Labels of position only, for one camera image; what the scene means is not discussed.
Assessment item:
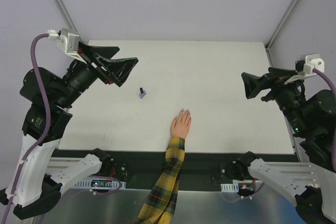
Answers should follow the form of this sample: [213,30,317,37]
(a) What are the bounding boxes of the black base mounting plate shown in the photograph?
[49,148,301,190]

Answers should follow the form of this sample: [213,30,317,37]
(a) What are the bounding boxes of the right aluminium frame post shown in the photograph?
[265,0,302,52]

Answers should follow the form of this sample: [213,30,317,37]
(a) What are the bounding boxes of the purple nail polish bottle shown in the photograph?
[139,90,146,99]

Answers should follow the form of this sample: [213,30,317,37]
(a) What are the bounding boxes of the right white cable duct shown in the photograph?
[220,183,239,193]

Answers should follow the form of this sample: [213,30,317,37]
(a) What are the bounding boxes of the white cable duct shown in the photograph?
[220,183,239,193]
[72,178,126,190]

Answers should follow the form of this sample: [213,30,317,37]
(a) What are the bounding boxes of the left white cable duct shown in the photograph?
[72,178,126,190]

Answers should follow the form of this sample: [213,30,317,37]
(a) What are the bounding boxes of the aluminium frame post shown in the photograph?
[265,0,302,52]
[39,0,79,35]

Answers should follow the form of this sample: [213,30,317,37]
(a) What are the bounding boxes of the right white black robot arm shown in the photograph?
[226,68,335,223]

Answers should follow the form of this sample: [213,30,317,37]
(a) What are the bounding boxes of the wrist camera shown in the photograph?
[47,28,85,63]
[285,54,324,84]

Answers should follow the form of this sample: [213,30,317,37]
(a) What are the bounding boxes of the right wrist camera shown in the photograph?
[285,54,324,84]

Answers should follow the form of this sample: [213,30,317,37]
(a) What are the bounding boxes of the mannequin hand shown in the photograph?
[170,109,192,139]

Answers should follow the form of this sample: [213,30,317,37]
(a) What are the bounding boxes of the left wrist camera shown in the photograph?
[47,28,85,63]

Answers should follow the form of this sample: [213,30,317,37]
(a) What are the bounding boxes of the yellow plaid sleeve forearm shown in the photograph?
[135,137,185,223]

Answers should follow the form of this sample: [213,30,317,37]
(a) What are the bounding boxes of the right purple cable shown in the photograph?
[312,68,336,172]

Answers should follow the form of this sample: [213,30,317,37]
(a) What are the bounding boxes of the left aluminium frame post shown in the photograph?
[39,0,79,35]

